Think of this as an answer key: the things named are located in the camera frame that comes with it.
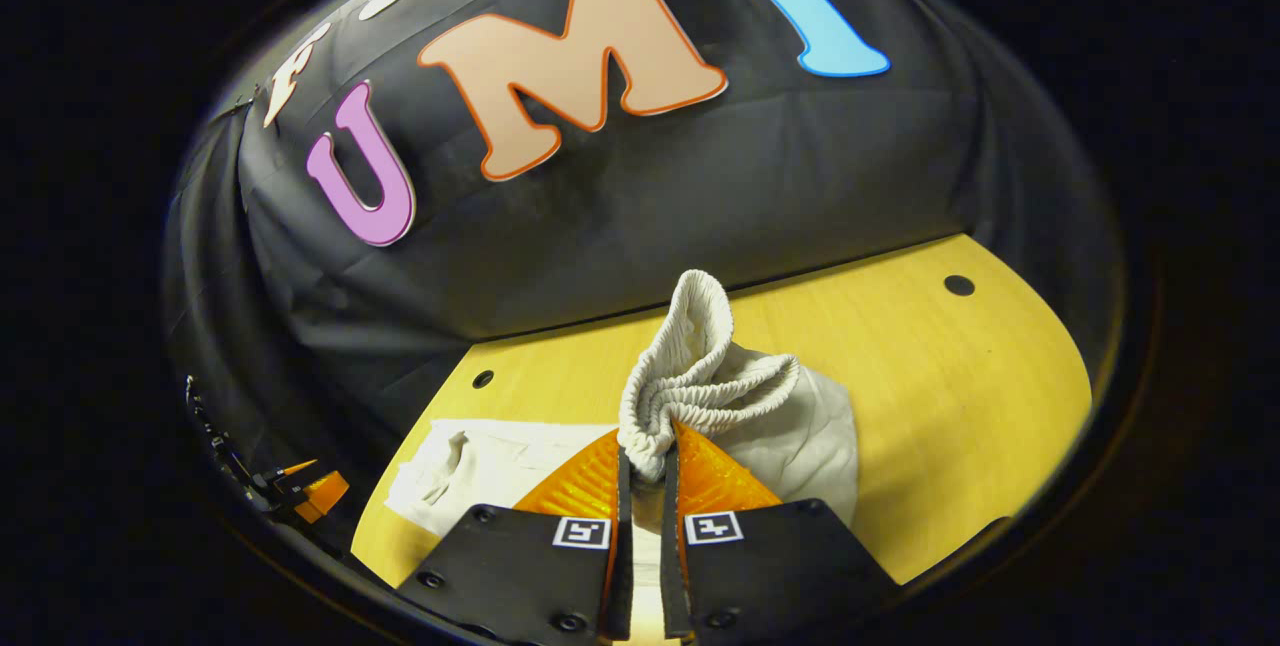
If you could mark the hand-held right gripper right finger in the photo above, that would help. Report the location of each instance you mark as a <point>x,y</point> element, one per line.
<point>672,566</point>

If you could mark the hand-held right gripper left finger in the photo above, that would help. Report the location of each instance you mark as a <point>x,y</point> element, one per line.
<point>622,566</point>

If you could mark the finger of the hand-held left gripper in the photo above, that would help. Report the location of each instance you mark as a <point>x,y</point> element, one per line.
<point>322,496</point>

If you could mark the white jeans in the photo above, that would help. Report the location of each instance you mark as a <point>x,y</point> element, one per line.
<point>720,386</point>

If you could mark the black backdrop cloth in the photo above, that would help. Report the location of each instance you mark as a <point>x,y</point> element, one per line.
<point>760,186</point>

